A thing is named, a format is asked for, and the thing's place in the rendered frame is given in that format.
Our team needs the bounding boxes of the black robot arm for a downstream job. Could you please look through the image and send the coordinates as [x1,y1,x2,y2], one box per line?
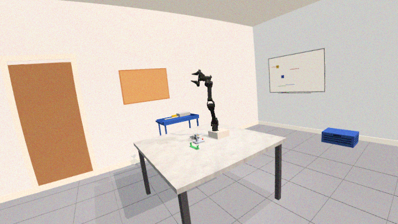
[198,72,219,132]

